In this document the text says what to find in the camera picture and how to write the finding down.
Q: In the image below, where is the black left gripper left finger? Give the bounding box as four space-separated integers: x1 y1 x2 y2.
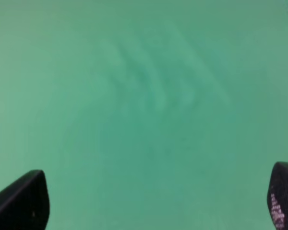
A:
0 170 50 230

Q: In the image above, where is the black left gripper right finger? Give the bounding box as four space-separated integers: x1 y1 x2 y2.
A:
267 161 288 230

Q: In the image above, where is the green table cloth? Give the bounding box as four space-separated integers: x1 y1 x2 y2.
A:
0 0 288 230

